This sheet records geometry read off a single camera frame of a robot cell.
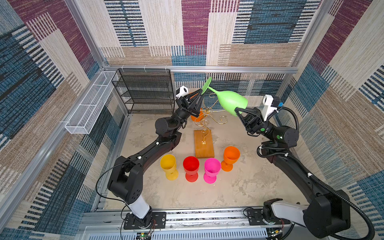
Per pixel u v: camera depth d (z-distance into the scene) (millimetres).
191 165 760
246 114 554
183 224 729
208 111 773
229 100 572
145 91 1103
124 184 462
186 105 566
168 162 826
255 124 537
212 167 792
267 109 521
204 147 998
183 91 630
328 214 396
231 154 844
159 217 745
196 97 602
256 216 739
